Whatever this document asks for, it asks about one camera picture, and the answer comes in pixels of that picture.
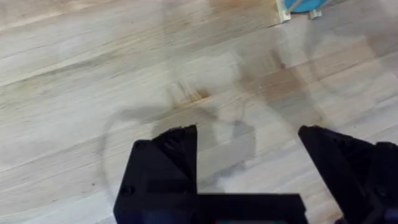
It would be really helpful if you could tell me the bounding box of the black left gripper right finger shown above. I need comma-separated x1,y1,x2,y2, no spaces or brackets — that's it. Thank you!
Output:
297,124,398,224

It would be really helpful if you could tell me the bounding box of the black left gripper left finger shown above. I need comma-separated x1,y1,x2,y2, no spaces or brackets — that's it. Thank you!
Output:
113,124,198,224

